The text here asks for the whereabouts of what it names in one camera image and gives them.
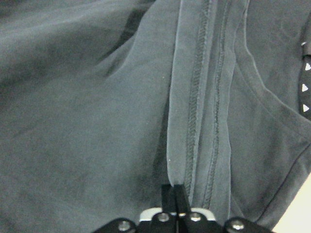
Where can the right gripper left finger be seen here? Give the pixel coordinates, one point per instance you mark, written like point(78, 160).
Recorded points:
point(168, 201)

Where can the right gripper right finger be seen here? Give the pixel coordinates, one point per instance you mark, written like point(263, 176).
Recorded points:
point(181, 200)

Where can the black printed t-shirt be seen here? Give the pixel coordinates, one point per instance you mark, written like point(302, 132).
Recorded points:
point(103, 101)

